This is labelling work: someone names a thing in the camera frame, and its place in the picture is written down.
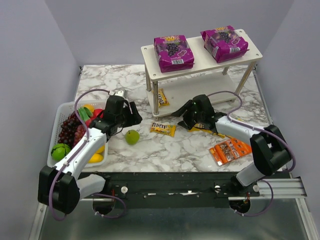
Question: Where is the yellow m&m bag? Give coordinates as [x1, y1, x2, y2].
[150, 122, 176, 137]
[189, 124, 206, 132]
[157, 88, 170, 107]
[211, 131, 233, 139]

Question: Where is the purple grape candy bag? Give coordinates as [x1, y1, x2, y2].
[200, 25, 249, 63]
[153, 35, 195, 73]

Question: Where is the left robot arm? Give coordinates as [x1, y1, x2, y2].
[37, 95, 142, 215]

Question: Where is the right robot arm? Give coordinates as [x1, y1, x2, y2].
[171, 94, 296, 189]

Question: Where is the white two-tier shelf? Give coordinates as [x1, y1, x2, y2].
[141, 29, 263, 119]

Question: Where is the green pear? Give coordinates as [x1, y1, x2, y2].
[125, 130, 140, 145]

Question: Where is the red dragon fruit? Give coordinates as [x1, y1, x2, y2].
[85, 113, 103, 128]

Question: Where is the red apple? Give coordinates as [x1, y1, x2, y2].
[93, 108, 103, 117]

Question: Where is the orange fruit top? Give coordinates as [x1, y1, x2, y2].
[83, 104, 95, 113]

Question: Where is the yellow orange fruit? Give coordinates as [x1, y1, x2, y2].
[95, 145, 105, 154]

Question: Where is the purple grape bunch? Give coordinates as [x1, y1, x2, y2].
[57, 112, 86, 149]

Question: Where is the orange snack package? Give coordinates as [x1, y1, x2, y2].
[209, 138, 252, 166]

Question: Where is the yellow mango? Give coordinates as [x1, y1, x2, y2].
[88, 153, 104, 164]

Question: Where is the white plastic fruit basket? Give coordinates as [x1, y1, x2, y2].
[47, 100, 108, 170]

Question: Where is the small green watermelon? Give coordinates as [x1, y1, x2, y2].
[50, 143, 71, 161]

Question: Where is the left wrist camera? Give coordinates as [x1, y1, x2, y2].
[109, 89, 128, 99]

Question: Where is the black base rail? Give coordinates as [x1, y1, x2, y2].
[77, 172, 260, 209]

